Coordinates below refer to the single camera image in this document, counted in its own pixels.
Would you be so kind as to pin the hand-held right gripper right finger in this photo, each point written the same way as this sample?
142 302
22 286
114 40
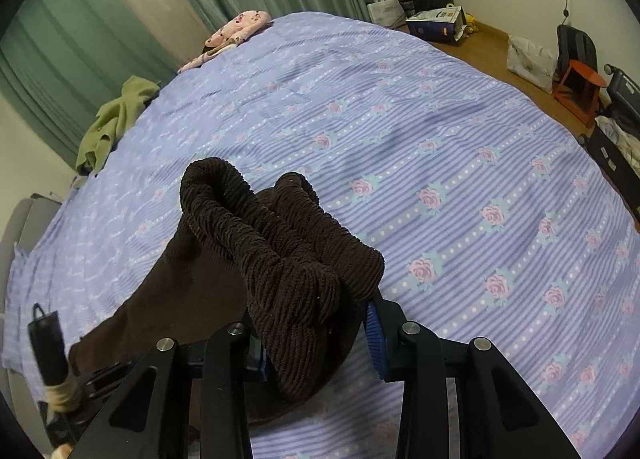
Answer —
375 344

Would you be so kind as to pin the white plastic bag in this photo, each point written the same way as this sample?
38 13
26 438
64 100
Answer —
530 61

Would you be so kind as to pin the yellow toy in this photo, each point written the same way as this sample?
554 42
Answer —
470 24

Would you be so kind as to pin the person's left hand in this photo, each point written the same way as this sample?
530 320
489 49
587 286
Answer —
62 394

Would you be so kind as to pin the orange stool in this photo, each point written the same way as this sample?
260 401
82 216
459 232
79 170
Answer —
582 76

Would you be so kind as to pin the white paper bag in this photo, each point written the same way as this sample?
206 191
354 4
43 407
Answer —
386 11

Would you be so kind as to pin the dark brown pants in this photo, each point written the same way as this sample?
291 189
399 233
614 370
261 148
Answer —
280 259

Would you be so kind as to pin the bed with purple sheet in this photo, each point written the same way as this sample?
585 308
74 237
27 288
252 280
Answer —
450 139

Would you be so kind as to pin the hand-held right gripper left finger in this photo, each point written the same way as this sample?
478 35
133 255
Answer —
227 359

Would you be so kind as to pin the pink patterned garment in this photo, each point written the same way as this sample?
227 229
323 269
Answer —
235 31

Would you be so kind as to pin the grey padded headboard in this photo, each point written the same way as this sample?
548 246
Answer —
20 219

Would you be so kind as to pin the black backpack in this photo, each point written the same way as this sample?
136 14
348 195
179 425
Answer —
577 46

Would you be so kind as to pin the olive green garment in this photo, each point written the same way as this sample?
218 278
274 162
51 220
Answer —
115 124

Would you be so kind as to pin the blue cardboard box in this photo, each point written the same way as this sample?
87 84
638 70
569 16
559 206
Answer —
432 25

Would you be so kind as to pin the open black suitcase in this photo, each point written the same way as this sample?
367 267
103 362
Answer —
615 154

